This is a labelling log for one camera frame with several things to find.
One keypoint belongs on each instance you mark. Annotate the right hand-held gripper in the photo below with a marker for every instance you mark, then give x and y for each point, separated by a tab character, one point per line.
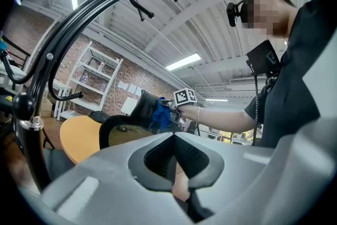
184	97

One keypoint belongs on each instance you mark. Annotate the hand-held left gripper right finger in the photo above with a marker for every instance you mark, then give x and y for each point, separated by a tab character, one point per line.
250	187

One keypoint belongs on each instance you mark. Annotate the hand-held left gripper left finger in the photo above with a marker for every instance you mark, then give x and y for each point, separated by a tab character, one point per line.
105	192

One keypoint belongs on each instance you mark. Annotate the blue cloth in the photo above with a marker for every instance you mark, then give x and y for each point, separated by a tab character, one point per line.
160	116

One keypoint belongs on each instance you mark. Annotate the black mesh office chair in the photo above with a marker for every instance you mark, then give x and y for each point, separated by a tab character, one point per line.
126	131

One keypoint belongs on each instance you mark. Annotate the person's right forearm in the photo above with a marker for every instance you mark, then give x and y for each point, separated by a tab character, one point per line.
218	119

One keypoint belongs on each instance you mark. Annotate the black folding chair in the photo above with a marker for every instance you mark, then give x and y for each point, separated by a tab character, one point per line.
58	163

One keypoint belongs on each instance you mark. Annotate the round yellow wooden table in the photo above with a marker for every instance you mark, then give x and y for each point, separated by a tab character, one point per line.
79	137

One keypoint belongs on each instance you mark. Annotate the black bag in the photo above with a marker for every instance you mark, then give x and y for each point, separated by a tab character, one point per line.
98	116

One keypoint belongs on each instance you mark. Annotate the white shelf unit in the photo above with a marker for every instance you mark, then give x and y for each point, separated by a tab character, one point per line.
89	79

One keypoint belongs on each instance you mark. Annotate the person's black shirt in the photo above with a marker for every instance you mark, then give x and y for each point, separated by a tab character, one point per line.
289	92

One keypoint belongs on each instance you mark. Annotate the black chest-mounted device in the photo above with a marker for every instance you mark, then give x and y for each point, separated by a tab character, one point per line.
263	59

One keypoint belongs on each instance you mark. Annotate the black tripod stand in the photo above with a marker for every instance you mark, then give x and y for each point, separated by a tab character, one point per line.
39	79

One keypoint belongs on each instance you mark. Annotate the person's head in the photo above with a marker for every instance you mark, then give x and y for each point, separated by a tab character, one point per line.
266	13

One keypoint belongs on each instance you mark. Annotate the black head-mounted camera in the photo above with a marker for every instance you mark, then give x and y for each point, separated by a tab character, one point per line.
233	14

